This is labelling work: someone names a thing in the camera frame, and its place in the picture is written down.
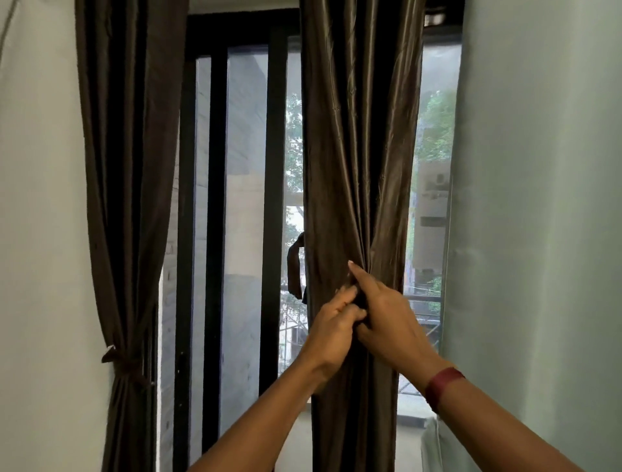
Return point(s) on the person's left hand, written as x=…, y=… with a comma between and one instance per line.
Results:
x=328, y=340

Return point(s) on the person's right hand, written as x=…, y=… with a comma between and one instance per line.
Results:
x=396, y=328

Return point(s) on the person's left thumb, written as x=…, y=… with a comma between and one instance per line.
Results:
x=357, y=315

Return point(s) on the person's right thumb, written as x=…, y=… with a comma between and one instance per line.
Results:
x=363, y=332

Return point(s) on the dark brown curtain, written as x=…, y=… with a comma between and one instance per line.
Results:
x=126, y=146
x=354, y=146

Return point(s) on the person's left forearm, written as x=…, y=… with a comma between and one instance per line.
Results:
x=262, y=423

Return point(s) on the person's right forearm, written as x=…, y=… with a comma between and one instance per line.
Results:
x=486, y=430

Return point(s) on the black balcony railing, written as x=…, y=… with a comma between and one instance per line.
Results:
x=423, y=297

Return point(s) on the dark red wristband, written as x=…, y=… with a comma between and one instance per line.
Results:
x=443, y=387

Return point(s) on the brown curtain tieback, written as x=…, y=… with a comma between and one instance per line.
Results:
x=124, y=364

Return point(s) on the dark brown tied curtain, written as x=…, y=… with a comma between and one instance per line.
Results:
x=126, y=146

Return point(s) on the black window frame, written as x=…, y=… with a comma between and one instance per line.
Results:
x=274, y=146

